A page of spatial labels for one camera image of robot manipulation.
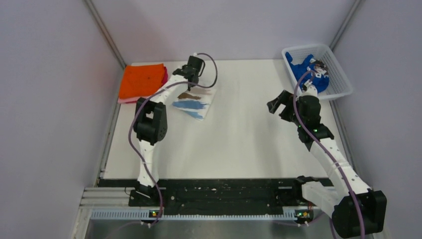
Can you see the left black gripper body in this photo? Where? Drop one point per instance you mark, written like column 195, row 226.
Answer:
column 197, row 79

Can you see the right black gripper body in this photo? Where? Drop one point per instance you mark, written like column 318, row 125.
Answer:
column 298, row 103

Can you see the white t-shirt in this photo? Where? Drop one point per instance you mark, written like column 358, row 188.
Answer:
column 195, row 102

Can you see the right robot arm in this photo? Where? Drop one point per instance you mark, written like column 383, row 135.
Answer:
column 355, row 209

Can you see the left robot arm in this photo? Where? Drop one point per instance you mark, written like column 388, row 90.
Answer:
column 150, row 127

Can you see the blue t-shirt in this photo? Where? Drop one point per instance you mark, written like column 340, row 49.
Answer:
column 318, row 71

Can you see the white plastic basket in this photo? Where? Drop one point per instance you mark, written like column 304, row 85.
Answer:
column 339, row 84

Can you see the folded orange t-shirt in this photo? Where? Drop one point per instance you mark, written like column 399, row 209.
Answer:
column 141, row 80

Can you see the folded pink t-shirt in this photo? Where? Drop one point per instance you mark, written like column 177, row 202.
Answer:
column 132, row 100

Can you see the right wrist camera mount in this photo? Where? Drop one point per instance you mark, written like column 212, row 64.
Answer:
column 308, row 89

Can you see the left corner metal post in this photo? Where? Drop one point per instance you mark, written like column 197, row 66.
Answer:
column 104, row 32

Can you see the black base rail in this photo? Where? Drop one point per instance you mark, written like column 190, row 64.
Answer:
column 214, row 197

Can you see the aluminium frame rail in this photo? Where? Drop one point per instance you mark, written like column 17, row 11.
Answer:
column 116, row 198

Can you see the white slotted cable duct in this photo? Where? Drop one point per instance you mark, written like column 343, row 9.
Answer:
column 217, row 217

